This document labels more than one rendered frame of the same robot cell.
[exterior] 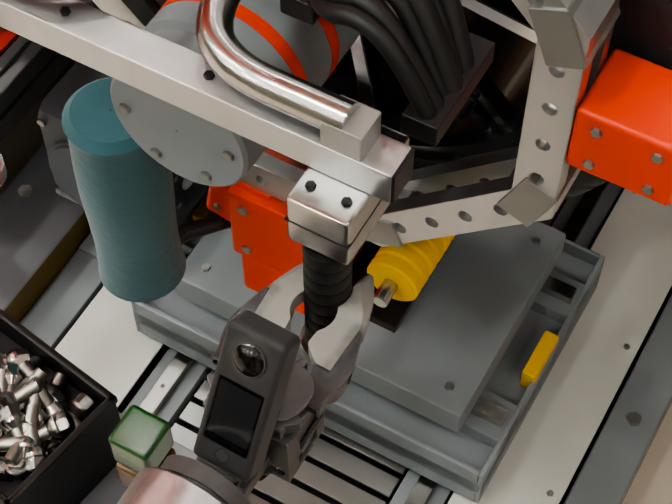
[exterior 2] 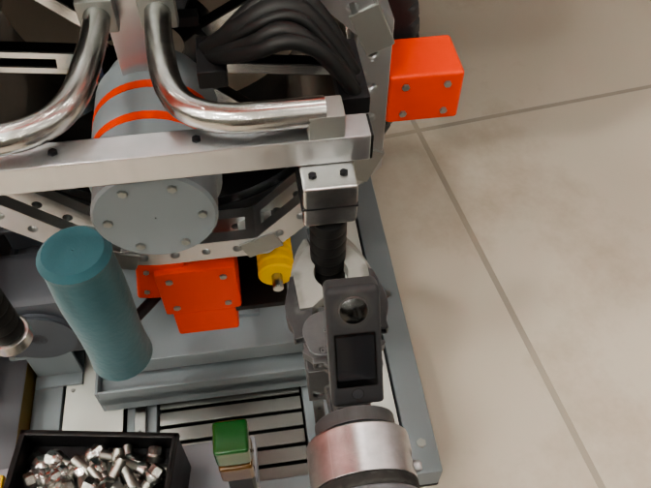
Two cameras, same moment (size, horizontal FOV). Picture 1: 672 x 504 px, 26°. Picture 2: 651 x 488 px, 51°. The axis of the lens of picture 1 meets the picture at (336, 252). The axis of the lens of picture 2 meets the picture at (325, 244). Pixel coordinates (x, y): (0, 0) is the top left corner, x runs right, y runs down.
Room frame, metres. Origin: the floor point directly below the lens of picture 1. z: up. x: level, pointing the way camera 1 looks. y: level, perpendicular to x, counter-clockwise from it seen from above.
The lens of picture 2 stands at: (0.24, 0.26, 1.39)
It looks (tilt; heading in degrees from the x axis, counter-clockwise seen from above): 52 degrees down; 323
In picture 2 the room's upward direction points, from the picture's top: straight up
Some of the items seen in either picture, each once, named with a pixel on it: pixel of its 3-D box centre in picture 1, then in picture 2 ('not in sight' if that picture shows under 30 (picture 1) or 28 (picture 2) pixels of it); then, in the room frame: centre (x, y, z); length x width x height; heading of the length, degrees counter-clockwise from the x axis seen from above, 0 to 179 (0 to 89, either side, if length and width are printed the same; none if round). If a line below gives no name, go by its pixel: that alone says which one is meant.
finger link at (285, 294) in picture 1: (288, 310); (304, 287); (0.57, 0.04, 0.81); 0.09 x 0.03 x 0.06; 158
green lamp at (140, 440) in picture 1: (141, 440); (232, 442); (0.55, 0.16, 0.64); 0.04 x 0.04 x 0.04; 61
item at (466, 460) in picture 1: (369, 293); (222, 311); (1.01, -0.04, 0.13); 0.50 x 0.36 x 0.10; 61
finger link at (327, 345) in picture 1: (347, 339); (355, 282); (0.55, -0.01, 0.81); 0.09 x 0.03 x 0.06; 143
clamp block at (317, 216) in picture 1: (348, 186); (324, 170); (0.60, -0.01, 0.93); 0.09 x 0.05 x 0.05; 151
